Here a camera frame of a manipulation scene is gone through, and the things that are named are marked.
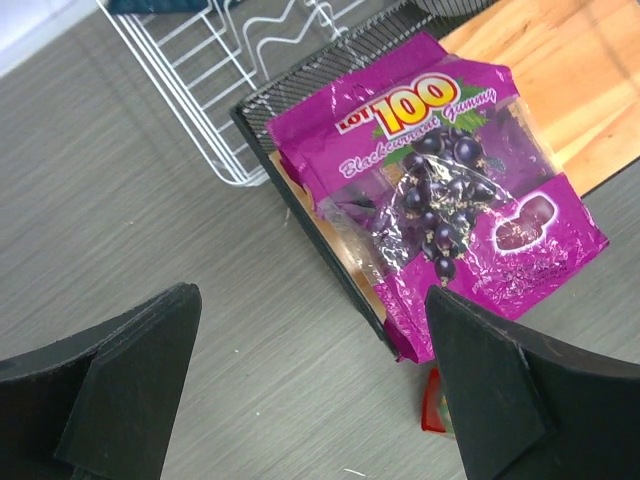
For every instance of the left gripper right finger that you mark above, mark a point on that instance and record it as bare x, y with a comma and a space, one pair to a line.
525, 405

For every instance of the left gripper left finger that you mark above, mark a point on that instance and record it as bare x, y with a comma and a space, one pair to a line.
101, 404

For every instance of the red fruit candy bag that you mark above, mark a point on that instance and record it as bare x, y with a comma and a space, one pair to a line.
435, 415

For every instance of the black wooden two-tier shelf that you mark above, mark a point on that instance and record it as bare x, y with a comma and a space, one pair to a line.
576, 64

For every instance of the dark blue leaf plate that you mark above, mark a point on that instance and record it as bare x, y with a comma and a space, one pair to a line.
144, 7

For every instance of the grey patterned bowl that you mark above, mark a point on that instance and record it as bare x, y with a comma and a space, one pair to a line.
454, 8

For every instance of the white wire dish rack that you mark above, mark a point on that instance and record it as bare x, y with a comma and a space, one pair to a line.
203, 63

